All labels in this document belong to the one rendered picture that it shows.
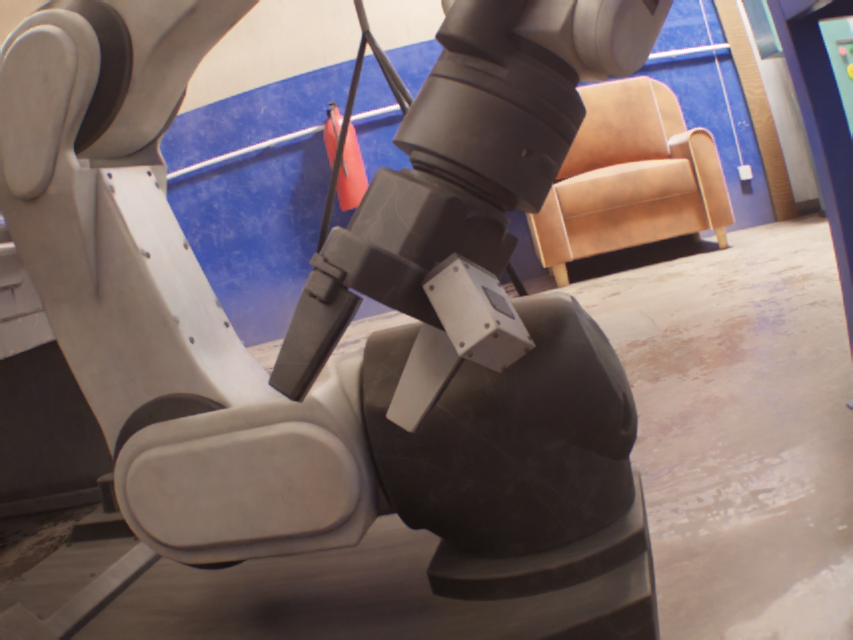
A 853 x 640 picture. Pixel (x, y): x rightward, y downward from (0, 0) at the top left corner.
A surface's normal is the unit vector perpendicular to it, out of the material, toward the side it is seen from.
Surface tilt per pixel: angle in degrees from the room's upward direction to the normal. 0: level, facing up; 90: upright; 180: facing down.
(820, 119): 90
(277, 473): 90
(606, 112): 89
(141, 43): 90
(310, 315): 64
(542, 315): 33
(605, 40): 121
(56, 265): 114
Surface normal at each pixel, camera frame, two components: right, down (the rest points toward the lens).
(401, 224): -0.52, -0.22
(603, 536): -0.25, -0.96
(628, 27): 0.73, 0.40
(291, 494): -0.18, 0.16
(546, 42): -0.33, 0.84
